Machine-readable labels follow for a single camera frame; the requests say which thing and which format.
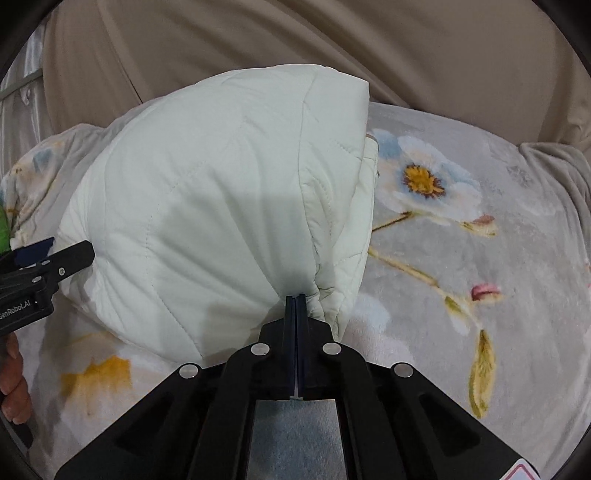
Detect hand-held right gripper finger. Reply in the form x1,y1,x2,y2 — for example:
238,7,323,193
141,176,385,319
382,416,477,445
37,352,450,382
295,294,540,480
54,295,297,480

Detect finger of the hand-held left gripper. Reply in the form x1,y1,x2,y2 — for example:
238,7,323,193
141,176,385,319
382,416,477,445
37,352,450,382
0,240,96,301
0,236,55,269

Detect white quilted blanket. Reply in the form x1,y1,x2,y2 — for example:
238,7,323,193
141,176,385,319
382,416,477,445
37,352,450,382
54,64,380,365

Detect person's left hand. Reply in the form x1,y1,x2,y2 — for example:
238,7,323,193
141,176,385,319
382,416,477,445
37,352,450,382
0,331,34,422

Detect green cloth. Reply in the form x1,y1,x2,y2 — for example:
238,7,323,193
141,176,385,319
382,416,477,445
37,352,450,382
0,207,13,254

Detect white satin cloth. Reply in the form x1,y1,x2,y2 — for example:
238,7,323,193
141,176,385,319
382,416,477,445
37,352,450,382
0,21,52,153

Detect grey floral blanket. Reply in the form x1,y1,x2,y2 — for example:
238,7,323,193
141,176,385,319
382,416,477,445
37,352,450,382
0,100,591,480

